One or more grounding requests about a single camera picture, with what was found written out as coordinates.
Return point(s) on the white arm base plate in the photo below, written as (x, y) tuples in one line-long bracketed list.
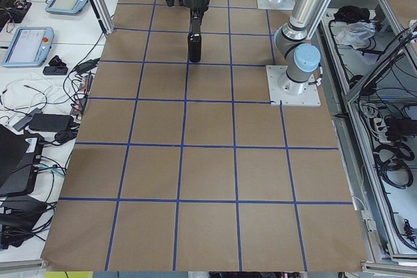
[(283, 91)]

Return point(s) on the dark wine bottle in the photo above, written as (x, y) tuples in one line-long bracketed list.
[(194, 47)]

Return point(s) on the small black device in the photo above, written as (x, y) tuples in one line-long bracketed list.
[(55, 67)]

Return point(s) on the black laptop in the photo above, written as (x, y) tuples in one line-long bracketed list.
[(19, 156)]

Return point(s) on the upper blue teach pendant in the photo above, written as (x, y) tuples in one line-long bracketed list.
[(66, 7)]

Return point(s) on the blue teach pendant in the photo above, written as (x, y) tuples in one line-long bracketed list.
[(66, 7), (29, 47)]

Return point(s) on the crumpled white cloth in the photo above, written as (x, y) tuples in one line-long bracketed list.
[(355, 34)]

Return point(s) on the lower blue teach pendant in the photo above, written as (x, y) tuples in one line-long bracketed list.
[(29, 47)]

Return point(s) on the black power brick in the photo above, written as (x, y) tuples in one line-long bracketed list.
[(50, 122)]

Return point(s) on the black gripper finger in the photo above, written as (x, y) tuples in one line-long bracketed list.
[(196, 21)]

